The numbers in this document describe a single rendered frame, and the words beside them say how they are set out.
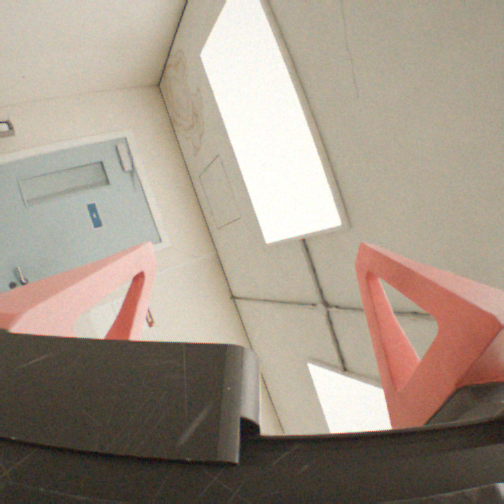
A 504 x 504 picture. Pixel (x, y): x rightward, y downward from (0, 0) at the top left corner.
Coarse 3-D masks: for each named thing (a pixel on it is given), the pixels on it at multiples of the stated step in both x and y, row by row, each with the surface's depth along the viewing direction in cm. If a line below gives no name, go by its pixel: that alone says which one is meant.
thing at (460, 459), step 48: (336, 432) 4; (384, 432) 4; (432, 432) 4; (480, 432) 4; (0, 480) 3; (48, 480) 3; (96, 480) 3; (144, 480) 3; (192, 480) 3; (240, 480) 3; (288, 480) 3; (336, 480) 3; (384, 480) 3; (432, 480) 3; (480, 480) 3
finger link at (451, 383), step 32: (384, 256) 10; (416, 288) 8; (448, 288) 7; (480, 288) 7; (384, 320) 11; (448, 320) 7; (480, 320) 6; (384, 352) 10; (448, 352) 7; (480, 352) 6; (384, 384) 10; (416, 384) 8; (448, 384) 7; (480, 384) 6; (416, 416) 8; (448, 416) 7; (480, 416) 6
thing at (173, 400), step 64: (128, 256) 10; (0, 320) 5; (64, 320) 7; (128, 320) 11; (0, 384) 4; (64, 384) 4; (128, 384) 4; (192, 384) 4; (256, 384) 5; (64, 448) 3; (128, 448) 4; (192, 448) 4
